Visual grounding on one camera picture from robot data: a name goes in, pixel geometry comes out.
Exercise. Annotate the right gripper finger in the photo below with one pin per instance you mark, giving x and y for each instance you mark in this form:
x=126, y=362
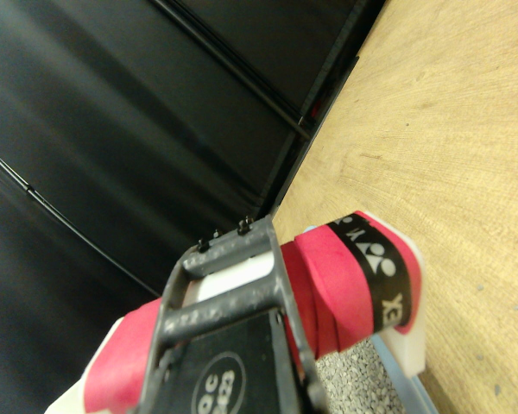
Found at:
x=224, y=308

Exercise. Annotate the black curtain stand pole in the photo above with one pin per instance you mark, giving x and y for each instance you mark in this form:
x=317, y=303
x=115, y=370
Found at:
x=69, y=224
x=241, y=73

